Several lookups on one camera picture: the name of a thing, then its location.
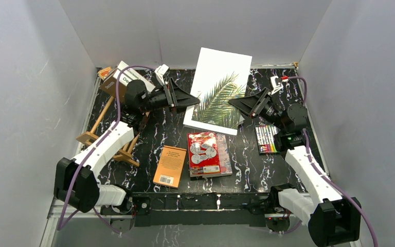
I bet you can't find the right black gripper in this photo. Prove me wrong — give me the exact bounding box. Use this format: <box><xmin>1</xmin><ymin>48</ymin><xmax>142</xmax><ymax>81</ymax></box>
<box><xmin>228</xmin><ymin>87</ymin><xmax>286</xmax><ymax>132</ymax></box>

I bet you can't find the white palm leaf book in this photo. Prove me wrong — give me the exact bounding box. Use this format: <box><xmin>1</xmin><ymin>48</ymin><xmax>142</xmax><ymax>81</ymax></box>
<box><xmin>183</xmin><ymin>47</ymin><xmax>252</xmax><ymax>136</ymax></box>

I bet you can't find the white Afternoon tea book box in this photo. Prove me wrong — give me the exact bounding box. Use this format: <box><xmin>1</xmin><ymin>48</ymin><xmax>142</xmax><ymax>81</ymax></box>
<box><xmin>113</xmin><ymin>61</ymin><xmax>155</xmax><ymax>92</ymax></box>

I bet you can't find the brown Decorate Furniture book box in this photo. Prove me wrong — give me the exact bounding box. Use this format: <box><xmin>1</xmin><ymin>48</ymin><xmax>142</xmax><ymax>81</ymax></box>
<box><xmin>100</xmin><ymin>68</ymin><xmax>130</xmax><ymax>103</ymax></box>

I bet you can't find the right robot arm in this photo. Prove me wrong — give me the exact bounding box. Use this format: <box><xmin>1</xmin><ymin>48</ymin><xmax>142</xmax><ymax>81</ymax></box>
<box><xmin>229</xmin><ymin>88</ymin><xmax>361</xmax><ymax>246</ymax></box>

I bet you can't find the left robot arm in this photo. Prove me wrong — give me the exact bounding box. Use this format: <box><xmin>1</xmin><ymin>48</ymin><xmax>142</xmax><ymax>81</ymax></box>
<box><xmin>53</xmin><ymin>80</ymin><xmax>200</xmax><ymax>214</ymax></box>

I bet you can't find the coloured marker pen pack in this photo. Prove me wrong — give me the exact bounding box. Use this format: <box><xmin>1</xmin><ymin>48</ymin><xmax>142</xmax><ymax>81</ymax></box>
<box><xmin>254</xmin><ymin>125</ymin><xmax>279</xmax><ymax>155</ymax></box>

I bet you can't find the floral patterned book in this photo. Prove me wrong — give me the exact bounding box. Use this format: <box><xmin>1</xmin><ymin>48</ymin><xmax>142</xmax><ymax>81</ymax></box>
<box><xmin>190</xmin><ymin>132</ymin><xmax>234</xmax><ymax>178</ymax></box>

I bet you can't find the red comic treehouse book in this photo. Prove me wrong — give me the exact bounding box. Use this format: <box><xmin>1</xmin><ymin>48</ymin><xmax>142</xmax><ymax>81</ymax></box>
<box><xmin>187</xmin><ymin>132</ymin><xmax>221</xmax><ymax>178</ymax></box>

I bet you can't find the orange paperback book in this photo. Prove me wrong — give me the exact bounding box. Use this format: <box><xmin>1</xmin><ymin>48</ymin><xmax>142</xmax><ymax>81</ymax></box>
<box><xmin>152</xmin><ymin>146</ymin><xmax>187</xmax><ymax>189</ymax></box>

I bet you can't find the small orange card pack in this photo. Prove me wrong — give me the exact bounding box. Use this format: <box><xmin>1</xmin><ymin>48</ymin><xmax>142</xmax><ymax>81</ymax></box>
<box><xmin>98</xmin><ymin>66</ymin><xmax>113</xmax><ymax>80</ymax></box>

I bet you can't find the wooden book rack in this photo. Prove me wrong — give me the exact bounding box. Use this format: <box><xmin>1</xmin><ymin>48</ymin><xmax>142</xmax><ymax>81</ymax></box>
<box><xmin>75</xmin><ymin>96</ymin><xmax>140</xmax><ymax>172</ymax></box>

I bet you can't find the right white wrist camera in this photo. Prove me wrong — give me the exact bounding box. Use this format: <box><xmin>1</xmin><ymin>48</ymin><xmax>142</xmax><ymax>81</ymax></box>
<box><xmin>270</xmin><ymin>76</ymin><xmax>289</xmax><ymax>95</ymax></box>

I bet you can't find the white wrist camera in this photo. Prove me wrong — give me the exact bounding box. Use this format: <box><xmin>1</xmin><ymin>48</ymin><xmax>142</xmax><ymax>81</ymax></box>
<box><xmin>270</xmin><ymin>76</ymin><xmax>289</xmax><ymax>95</ymax></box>
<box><xmin>154</xmin><ymin>64</ymin><xmax>169</xmax><ymax>85</ymax></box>

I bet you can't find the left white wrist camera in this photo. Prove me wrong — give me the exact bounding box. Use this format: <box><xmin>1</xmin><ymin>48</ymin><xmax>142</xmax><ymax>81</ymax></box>
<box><xmin>154</xmin><ymin>64</ymin><xmax>169</xmax><ymax>85</ymax></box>

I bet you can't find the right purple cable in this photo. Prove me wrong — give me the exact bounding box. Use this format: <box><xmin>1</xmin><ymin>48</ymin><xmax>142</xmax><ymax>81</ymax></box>
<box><xmin>282</xmin><ymin>75</ymin><xmax>379</xmax><ymax>247</ymax></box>

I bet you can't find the aluminium front rail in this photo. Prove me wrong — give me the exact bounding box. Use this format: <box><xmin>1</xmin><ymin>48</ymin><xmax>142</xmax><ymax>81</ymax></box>
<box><xmin>47</xmin><ymin>192</ymin><xmax>353</xmax><ymax>226</ymax></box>

